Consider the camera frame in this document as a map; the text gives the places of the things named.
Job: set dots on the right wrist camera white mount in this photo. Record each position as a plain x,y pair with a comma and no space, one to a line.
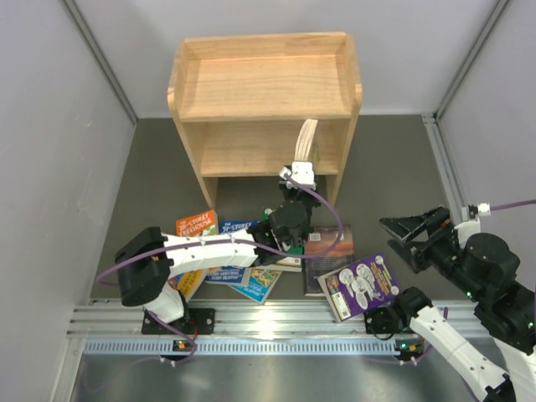
470,219

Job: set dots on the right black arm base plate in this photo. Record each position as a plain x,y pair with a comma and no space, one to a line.
385,322

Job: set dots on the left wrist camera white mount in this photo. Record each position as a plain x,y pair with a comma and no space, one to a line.
299,174

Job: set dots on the wooden two-tier bookshelf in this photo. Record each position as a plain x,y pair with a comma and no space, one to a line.
239,102

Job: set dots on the blue 26-Storey Treehouse book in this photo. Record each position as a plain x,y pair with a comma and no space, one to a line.
260,285

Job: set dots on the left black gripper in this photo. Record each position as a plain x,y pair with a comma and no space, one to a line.
286,190

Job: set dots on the aluminium mounting rail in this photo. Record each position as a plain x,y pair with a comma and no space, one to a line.
311,318

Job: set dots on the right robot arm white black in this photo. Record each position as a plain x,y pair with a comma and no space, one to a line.
483,267

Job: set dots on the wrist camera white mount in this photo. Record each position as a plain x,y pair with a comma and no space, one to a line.
299,174
470,219

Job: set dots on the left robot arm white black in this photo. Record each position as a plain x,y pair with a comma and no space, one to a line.
146,263

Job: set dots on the yellow 130-Storey Treehouse book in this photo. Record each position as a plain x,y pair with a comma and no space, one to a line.
188,283

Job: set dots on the orange 78-Storey Treehouse book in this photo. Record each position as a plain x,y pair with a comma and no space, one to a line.
205,223

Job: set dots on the lime green 65-Storey Treehouse book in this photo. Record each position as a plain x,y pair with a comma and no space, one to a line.
306,149

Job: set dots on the slotted grey cable duct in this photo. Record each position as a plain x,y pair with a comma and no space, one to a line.
232,347

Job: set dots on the blue 91-Storey Treehouse book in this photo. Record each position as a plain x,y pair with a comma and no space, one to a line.
231,275

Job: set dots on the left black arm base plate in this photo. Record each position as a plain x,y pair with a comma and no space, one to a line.
197,321

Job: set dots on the purple Treehouse book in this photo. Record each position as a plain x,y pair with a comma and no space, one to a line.
359,287

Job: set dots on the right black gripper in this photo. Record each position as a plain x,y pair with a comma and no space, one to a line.
437,224

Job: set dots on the dark sunset cover book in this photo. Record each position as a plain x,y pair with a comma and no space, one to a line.
320,239

